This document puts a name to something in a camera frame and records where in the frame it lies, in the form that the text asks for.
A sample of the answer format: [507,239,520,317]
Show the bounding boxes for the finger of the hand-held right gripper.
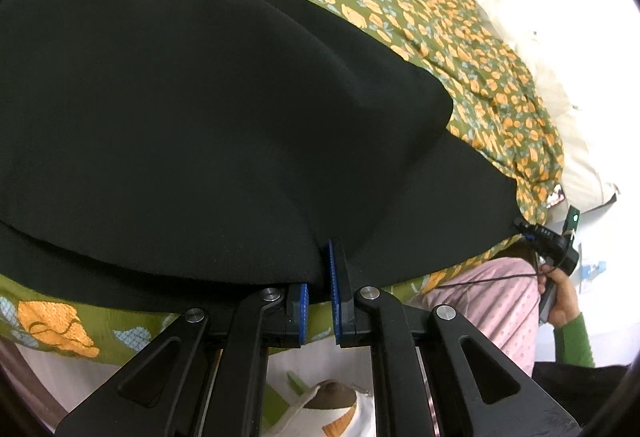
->
[513,216,539,242]

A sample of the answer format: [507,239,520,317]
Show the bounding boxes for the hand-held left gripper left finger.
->
[54,282,310,437]

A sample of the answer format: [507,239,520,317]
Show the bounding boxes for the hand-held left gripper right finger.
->
[325,238,583,437]

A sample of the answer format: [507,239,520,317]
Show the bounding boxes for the black pants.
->
[0,0,526,315]

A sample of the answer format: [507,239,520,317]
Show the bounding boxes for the person's right forearm green sleeve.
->
[551,311,597,369]

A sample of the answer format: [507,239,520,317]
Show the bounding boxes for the person's right hand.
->
[537,264,583,326]

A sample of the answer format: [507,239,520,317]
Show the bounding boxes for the person's right leg pink pajamas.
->
[422,257,546,365]

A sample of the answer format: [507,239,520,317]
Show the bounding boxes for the white brown slipper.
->
[262,379,376,437]

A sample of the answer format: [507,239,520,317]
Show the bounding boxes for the cream pillow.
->
[452,0,623,220]

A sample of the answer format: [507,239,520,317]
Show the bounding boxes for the green orange floral blanket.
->
[0,0,566,360]

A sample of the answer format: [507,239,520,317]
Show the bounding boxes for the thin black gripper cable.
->
[435,269,542,290]

